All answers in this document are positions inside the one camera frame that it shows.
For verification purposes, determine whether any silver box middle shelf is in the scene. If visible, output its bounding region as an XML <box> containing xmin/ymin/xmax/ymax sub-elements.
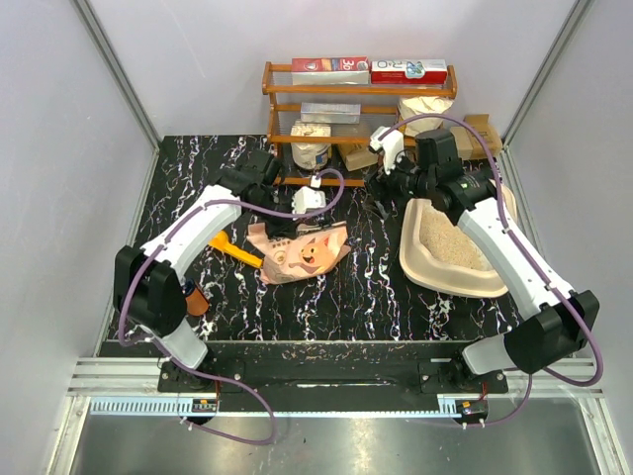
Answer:
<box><xmin>300</xmin><ymin>102</ymin><xmax>362</xmax><ymax>125</ymax></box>

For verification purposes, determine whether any white bag lower shelf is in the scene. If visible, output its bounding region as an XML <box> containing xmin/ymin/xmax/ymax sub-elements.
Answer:
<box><xmin>291</xmin><ymin>121</ymin><xmax>331</xmax><ymax>171</ymax></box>

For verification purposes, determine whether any yellow plastic litter scoop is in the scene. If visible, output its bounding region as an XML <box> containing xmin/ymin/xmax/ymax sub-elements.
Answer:
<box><xmin>209</xmin><ymin>231</ymin><xmax>263</xmax><ymax>269</ymax></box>

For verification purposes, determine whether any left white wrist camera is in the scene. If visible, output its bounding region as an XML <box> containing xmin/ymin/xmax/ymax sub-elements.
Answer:
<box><xmin>292</xmin><ymin>177</ymin><xmax>326</xmax><ymax>215</ymax></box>

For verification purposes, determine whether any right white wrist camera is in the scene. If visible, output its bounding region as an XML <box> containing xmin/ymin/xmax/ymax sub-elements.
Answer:
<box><xmin>368</xmin><ymin>126</ymin><xmax>405</xmax><ymax>174</ymax></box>

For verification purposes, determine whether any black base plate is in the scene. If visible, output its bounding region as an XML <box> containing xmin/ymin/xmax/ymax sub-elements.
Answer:
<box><xmin>156</xmin><ymin>340</ymin><xmax>509</xmax><ymax>395</ymax></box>

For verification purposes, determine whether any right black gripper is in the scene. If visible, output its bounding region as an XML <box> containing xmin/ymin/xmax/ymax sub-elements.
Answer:
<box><xmin>363</xmin><ymin>145</ymin><xmax>436</xmax><ymax>220</ymax></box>

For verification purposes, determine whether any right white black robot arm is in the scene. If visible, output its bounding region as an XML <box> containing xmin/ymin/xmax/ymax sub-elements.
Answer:
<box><xmin>366</xmin><ymin>127</ymin><xmax>603</xmax><ymax>392</ymax></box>

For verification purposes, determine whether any red white box right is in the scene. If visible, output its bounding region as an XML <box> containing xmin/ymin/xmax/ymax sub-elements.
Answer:
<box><xmin>370</xmin><ymin>59</ymin><xmax>448</xmax><ymax>85</ymax></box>

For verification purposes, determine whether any red silver box left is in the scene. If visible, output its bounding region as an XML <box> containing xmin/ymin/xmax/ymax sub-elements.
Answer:
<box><xmin>291</xmin><ymin>56</ymin><xmax>370</xmax><ymax>85</ymax></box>

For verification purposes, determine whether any wooden shelf rack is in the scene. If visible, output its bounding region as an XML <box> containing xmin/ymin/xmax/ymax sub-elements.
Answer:
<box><xmin>261</xmin><ymin>61</ymin><xmax>458</xmax><ymax>185</ymax></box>

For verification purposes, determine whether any orange spray bottle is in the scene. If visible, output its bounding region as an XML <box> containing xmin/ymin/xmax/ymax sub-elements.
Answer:
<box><xmin>183</xmin><ymin>280</ymin><xmax>210</xmax><ymax>317</ymax></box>

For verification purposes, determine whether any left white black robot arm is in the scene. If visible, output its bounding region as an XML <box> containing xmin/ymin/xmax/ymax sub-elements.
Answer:
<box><xmin>113</xmin><ymin>150</ymin><xmax>297</xmax><ymax>392</ymax></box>

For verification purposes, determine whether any white paper bag on shelf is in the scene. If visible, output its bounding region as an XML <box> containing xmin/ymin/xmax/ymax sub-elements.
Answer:
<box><xmin>398</xmin><ymin>96</ymin><xmax>453</xmax><ymax>138</ymax></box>

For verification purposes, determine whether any brown cardboard boxes right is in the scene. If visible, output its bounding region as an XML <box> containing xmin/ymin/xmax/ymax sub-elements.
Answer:
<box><xmin>448</xmin><ymin>113</ymin><xmax>504</xmax><ymax>160</ymax></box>

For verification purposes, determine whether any pink cat litter bag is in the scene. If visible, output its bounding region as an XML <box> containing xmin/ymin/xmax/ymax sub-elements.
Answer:
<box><xmin>246</xmin><ymin>221</ymin><xmax>351</xmax><ymax>285</ymax></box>

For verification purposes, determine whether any beige litter box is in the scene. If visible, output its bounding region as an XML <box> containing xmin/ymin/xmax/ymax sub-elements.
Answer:
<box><xmin>399</xmin><ymin>199</ymin><xmax>507</xmax><ymax>299</ymax></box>

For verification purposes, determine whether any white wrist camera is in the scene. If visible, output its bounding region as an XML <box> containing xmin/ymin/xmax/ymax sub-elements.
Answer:
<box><xmin>368</xmin><ymin>126</ymin><xmax>405</xmax><ymax>174</ymax></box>
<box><xmin>292</xmin><ymin>177</ymin><xmax>326</xmax><ymax>215</ymax></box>

